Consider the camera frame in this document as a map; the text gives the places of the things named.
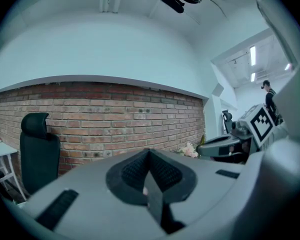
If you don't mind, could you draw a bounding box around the person's right forearm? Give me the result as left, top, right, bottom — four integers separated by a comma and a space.
262, 122, 291, 152

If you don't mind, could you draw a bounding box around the white desk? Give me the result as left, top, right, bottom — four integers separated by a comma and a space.
0, 141, 28, 202

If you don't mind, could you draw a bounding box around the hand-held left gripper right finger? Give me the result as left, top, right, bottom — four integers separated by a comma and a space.
149, 148, 248, 240

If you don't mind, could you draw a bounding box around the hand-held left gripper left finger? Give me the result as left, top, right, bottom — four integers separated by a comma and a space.
14, 147, 164, 240

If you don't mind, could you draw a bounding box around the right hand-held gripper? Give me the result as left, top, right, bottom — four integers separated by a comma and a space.
197, 103, 280, 160

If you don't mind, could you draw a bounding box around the pink and white flower bouquet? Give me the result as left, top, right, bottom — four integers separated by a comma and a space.
177, 141, 200, 159

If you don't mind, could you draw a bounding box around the black mesh office chair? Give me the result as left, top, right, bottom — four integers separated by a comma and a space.
221, 109, 235, 135

